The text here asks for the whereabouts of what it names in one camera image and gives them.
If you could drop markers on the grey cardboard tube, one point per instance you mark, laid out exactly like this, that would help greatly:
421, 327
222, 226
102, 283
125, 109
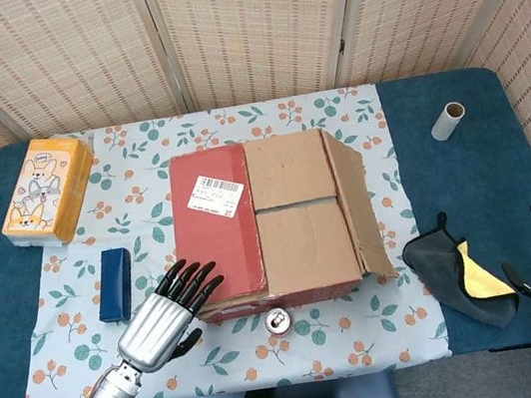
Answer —
446, 124

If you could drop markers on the red cardboard box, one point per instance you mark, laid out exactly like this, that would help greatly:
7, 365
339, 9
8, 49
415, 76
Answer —
303, 243

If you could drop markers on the grey and yellow cloth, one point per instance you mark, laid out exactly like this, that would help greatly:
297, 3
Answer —
432, 263

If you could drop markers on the dark blue rectangular box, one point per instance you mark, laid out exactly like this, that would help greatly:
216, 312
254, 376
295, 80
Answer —
114, 288

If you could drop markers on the red soda can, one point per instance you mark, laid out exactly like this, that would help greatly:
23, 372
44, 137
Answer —
278, 321

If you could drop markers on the orange corgi print tissue pack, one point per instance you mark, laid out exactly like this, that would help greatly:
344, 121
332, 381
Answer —
42, 194

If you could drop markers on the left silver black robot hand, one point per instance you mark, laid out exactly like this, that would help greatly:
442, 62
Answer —
153, 333

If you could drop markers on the floral print tablecloth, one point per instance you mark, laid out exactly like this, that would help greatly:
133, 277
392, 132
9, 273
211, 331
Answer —
320, 352

